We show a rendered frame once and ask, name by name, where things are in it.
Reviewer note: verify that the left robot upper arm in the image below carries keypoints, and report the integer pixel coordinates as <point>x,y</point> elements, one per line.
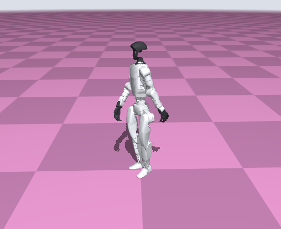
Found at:
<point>146,75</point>

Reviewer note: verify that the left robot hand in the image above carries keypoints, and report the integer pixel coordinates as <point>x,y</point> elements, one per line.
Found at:
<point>164,115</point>

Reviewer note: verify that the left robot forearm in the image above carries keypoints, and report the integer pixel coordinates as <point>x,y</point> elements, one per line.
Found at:
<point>156,100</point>

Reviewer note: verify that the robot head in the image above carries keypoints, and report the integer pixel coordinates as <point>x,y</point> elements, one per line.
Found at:
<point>138,47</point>

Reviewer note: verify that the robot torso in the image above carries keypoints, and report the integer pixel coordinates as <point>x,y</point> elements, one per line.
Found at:
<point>139,88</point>

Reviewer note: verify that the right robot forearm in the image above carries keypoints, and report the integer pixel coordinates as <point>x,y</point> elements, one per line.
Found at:
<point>124,96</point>

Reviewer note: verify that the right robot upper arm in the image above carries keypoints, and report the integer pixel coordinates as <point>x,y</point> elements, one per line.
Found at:
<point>128,85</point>

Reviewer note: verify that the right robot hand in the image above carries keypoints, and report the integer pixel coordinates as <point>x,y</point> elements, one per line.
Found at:
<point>117,111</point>

